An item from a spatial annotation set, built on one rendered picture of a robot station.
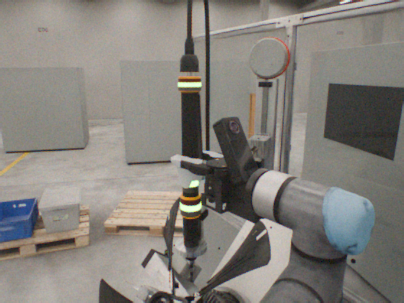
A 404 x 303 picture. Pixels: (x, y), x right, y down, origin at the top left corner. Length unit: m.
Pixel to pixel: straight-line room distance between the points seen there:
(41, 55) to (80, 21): 1.92
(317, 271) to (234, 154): 0.20
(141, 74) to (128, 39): 6.78
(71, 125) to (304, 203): 7.49
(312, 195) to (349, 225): 0.06
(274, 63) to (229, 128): 0.76
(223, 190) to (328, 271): 0.20
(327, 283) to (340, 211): 0.10
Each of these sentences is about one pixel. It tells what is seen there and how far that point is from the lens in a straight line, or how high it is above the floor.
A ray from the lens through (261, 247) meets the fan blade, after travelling 0.75.
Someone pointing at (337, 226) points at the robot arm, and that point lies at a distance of 0.40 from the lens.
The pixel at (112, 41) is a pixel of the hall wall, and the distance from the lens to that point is 12.73.
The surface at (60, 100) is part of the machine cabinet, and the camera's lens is 7.75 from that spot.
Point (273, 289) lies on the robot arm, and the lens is 0.41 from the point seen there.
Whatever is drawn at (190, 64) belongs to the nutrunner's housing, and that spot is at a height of 1.84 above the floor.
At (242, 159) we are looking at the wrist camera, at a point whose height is 1.69.
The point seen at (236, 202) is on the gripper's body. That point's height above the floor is 1.61.
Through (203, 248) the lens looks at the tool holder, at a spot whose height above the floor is 1.46.
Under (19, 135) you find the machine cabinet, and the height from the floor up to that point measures 0.43.
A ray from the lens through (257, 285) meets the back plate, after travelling 1.05.
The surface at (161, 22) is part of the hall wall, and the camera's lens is 12.87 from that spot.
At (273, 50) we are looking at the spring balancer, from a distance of 1.24.
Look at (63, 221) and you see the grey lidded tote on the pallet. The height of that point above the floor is 0.28.
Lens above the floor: 1.83
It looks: 14 degrees down
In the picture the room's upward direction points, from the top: straight up
